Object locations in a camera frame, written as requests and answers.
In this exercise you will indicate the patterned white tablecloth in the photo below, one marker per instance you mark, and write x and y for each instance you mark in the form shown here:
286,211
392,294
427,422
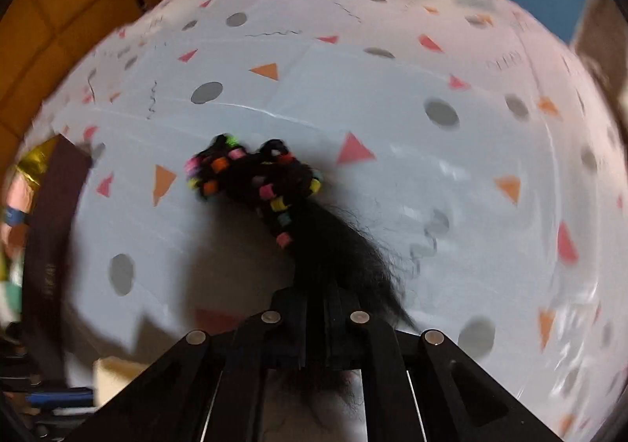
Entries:
392,94

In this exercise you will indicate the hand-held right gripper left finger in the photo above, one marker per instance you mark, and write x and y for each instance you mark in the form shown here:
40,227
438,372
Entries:
289,312

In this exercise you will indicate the green silicone cup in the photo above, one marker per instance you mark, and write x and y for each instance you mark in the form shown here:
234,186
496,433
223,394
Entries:
10,285

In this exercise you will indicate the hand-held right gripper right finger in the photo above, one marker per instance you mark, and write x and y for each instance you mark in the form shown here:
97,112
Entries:
346,324

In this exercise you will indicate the gold square tin box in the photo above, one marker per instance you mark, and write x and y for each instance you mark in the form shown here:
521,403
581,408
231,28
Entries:
54,236

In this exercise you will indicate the black beaded hair piece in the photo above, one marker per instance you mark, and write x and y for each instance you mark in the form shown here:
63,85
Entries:
274,187

